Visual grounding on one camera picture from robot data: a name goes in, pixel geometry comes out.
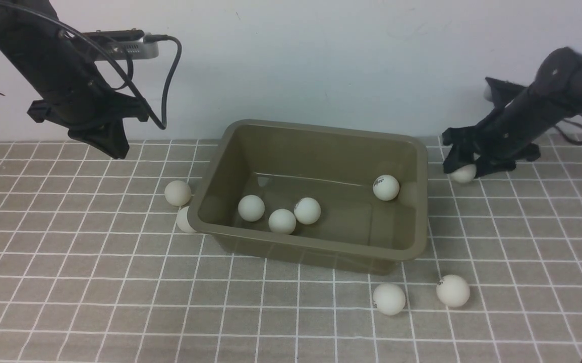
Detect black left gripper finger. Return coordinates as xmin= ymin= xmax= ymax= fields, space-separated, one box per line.
xmin=68 ymin=121 xmax=130 ymax=159

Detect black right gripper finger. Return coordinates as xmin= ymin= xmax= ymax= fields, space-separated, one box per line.
xmin=443 ymin=143 xmax=475 ymax=174

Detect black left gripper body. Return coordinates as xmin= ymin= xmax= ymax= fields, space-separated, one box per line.
xmin=27 ymin=93 xmax=149 ymax=137

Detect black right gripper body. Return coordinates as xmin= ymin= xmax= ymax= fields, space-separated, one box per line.
xmin=442 ymin=127 xmax=541 ymax=178

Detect white ping-pong ball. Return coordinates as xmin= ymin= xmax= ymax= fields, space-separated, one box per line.
xmin=294 ymin=197 xmax=321 ymax=225
xmin=372 ymin=283 xmax=407 ymax=316
xmin=436 ymin=274 xmax=471 ymax=308
xmin=238 ymin=195 xmax=265 ymax=222
xmin=176 ymin=206 xmax=197 ymax=233
xmin=372 ymin=174 xmax=401 ymax=201
xmin=268 ymin=209 xmax=297 ymax=234
xmin=449 ymin=164 xmax=477 ymax=184
xmin=164 ymin=180 xmax=192 ymax=207

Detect olive plastic bin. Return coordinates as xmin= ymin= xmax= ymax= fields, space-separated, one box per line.
xmin=187 ymin=119 xmax=429 ymax=275

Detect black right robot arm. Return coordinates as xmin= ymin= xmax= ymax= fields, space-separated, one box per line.
xmin=442 ymin=47 xmax=582 ymax=183

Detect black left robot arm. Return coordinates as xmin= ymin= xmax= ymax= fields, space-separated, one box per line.
xmin=0 ymin=1 xmax=148 ymax=159

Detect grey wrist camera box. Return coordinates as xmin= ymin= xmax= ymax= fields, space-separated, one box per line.
xmin=84 ymin=28 xmax=159 ymax=61

